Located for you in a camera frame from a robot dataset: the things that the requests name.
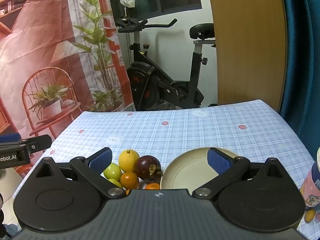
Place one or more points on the orange mandarin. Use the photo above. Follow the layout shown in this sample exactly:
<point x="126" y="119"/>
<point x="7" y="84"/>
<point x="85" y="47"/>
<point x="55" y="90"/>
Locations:
<point x="152" y="186"/>
<point x="129" y="180"/>

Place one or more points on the green lime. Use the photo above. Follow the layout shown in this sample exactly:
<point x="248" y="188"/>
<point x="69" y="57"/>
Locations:
<point x="112" y="172"/>
<point x="114" y="182"/>

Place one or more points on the small yellow fruit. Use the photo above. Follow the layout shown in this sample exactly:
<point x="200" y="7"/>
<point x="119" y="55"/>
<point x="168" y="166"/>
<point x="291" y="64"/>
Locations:
<point x="310" y="215"/>

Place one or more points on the blue curtain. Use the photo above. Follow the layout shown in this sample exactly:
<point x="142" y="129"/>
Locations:
<point x="305" y="55"/>

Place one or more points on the white cloth cap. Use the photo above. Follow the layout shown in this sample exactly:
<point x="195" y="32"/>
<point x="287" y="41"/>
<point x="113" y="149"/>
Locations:
<point x="127" y="1"/>

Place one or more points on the wooden board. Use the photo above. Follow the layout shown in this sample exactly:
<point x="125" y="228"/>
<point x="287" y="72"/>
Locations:
<point x="250" y="42"/>

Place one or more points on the printed drink bottle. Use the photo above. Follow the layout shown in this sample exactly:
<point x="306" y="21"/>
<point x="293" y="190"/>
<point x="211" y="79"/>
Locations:
<point x="311" y="187"/>

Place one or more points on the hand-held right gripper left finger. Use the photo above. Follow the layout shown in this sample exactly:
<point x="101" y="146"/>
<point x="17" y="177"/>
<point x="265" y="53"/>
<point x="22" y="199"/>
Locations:
<point x="101" y="160"/>

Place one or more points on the cream round plate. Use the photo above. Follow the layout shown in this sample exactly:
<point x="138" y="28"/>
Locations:
<point x="185" y="170"/>

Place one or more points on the black exercise bike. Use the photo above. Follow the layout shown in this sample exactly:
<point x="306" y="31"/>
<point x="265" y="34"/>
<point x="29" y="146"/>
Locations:
<point x="147" y="80"/>

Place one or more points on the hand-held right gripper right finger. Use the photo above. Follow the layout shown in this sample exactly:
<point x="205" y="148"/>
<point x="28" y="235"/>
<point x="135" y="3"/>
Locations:
<point x="218" y="160"/>

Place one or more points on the yellow lemon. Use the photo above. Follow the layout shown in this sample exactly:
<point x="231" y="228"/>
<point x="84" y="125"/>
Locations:
<point x="128" y="160"/>

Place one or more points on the printed backdrop cloth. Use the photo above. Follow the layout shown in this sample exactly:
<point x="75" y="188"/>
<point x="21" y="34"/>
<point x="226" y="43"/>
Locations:
<point x="37" y="42"/>

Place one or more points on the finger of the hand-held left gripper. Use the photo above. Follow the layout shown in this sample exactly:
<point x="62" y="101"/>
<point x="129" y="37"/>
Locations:
<point x="10" y="138"/>
<point x="38" y="143"/>

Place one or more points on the blue checkered tablecloth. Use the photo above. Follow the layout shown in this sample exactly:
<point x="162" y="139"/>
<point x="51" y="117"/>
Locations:
<point x="200" y="130"/>

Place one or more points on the dark purple mangosteen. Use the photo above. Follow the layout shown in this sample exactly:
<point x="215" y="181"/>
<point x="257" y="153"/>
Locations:
<point x="146" y="166"/>

